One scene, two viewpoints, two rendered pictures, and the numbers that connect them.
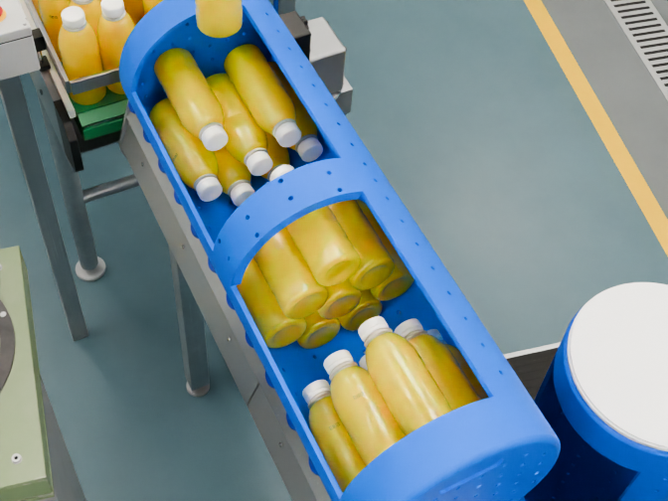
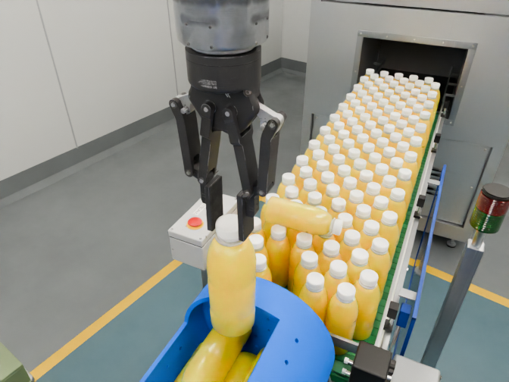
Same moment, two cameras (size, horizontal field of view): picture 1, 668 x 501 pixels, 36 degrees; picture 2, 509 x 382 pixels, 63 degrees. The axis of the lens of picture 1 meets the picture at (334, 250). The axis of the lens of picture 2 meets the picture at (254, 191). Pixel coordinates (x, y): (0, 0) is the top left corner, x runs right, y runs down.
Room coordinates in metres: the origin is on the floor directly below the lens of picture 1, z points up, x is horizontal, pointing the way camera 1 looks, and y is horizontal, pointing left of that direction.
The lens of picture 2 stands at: (0.95, -0.16, 1.77)
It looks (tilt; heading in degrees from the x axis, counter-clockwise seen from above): 35 degrees down; 56
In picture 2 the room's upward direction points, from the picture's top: straight up
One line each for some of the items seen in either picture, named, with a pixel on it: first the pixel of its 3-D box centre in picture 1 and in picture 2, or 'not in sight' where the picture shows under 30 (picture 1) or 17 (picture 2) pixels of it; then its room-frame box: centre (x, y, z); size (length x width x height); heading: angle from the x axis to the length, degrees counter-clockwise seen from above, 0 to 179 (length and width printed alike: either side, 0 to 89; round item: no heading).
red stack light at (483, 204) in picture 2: not in sight; (494, 201); (1.81, 0.17, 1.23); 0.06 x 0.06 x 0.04
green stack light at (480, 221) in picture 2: not in sight; (487, 217); (1.81, 0.17, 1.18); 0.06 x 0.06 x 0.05
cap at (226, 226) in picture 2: not in sight; (230, 227); (1.16, 0.20, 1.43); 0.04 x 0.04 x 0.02
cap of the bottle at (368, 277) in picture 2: not in sight; (368, 277); (1.53, 0.24, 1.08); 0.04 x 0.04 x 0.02
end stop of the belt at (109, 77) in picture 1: (177, 58); (286, 321); (1.36, 0.32, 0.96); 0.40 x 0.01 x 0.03; 121
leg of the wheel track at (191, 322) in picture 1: (191, 320); not in sight; (1.20, 0.31, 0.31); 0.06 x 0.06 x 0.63; 31
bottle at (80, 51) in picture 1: (81, 58); not in sight; (1.31, 0.48, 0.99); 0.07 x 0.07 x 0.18
